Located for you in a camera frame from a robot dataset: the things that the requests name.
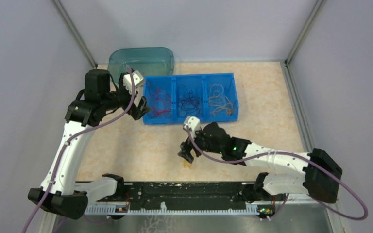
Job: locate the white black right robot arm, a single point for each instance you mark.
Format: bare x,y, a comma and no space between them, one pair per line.
313,173

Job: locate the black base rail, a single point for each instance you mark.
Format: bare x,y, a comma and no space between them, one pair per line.
195,196

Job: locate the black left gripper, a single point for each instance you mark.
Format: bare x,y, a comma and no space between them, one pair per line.
136,112

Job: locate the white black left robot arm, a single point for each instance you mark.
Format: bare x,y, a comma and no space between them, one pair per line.
60,193

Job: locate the grey slotted cable duct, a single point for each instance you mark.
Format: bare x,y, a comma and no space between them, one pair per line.
113,210

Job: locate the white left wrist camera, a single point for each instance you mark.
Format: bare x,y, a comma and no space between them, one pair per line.
133,81

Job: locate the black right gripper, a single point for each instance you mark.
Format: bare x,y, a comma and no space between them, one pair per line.
187,146

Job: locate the teal transparent plastic tub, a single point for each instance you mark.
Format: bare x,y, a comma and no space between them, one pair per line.
149,61

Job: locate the blue three-compartment plastic bin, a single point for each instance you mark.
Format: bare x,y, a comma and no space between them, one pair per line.
210,97

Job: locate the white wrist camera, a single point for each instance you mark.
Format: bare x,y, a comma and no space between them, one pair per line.
133,81
192,123

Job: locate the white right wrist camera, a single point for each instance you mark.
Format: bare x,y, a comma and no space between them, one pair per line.
192,123

